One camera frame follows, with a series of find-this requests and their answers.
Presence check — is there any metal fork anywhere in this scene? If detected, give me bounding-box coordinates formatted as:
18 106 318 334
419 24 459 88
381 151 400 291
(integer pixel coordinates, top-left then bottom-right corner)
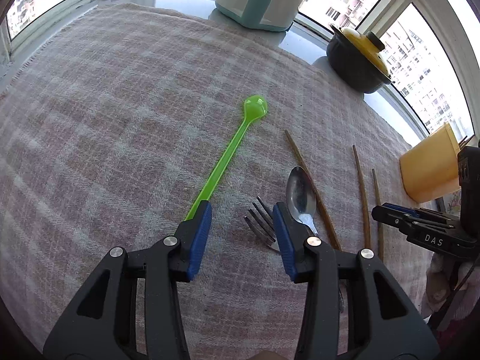
243 196 280 254

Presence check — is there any yellow plastic utensil cup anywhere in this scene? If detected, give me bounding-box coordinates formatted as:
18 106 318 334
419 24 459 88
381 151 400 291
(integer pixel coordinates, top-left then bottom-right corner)
400 124 460 203

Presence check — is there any green plastic spoon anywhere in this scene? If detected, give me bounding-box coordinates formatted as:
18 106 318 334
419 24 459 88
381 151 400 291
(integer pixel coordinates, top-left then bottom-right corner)
185 95 269 220

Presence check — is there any metal spoon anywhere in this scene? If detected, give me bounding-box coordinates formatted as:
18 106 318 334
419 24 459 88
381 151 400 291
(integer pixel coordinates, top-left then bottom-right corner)
286 166 319 236

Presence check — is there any long wooden chopstick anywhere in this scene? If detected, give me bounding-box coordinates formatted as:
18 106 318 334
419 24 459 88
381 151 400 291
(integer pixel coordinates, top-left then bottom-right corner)
285 130 342 250

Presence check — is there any gloved right hand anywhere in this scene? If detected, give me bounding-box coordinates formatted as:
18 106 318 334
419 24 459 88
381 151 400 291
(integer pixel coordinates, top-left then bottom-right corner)
421 253 479 332

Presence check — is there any white floral rice cooker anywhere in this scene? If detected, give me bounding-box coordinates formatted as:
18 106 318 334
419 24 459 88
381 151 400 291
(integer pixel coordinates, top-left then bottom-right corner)
435 190 461 216

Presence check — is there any black pot yellow lid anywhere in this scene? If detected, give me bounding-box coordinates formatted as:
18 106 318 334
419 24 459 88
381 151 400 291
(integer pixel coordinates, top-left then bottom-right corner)
326 24 391 94

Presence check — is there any pink plaid cloth mat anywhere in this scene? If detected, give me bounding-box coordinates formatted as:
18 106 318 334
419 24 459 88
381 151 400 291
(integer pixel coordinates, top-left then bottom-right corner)
1 4 411 359

